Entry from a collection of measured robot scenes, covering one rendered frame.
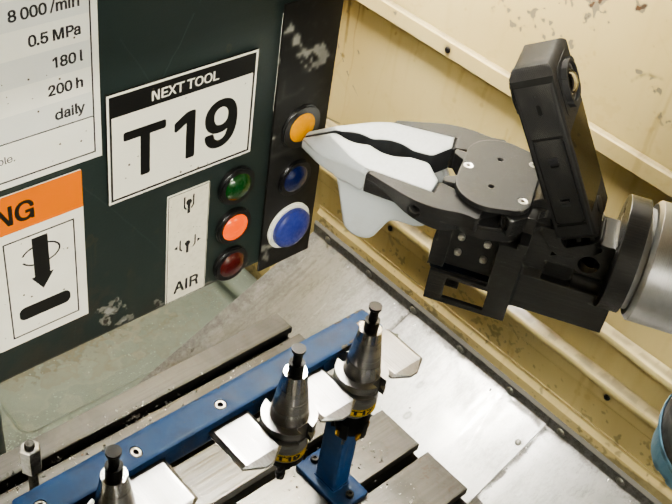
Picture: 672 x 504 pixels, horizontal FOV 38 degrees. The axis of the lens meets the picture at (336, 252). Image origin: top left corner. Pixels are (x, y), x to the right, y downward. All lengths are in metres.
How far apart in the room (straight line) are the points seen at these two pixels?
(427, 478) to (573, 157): 0.97
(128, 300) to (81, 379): 1.37
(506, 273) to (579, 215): 0.05
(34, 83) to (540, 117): 0.26
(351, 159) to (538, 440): 1.12
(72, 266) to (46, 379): 1.42
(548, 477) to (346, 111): 0.70
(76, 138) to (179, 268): 0.14
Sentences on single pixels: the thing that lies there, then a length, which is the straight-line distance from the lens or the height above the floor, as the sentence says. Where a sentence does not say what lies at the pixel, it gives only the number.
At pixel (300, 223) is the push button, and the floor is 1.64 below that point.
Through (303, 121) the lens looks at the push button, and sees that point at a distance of 0.61.
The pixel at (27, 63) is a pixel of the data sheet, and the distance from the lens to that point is 0.48.
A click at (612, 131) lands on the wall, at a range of 1.35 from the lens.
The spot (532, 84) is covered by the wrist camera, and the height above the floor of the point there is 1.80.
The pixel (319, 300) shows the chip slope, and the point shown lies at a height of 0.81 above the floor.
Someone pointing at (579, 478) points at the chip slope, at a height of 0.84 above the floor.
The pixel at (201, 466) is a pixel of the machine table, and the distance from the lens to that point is 1.44.
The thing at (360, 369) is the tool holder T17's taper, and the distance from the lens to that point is 1.11.
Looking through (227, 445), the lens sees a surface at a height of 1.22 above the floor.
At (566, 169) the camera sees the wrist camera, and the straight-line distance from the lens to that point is 0.56.
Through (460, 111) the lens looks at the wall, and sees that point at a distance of 1.52.
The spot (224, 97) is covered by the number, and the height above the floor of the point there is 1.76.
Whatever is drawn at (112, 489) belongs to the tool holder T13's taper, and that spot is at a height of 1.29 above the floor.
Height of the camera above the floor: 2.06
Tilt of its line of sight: 40 degrees down
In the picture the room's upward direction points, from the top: 10 degrees clockwise
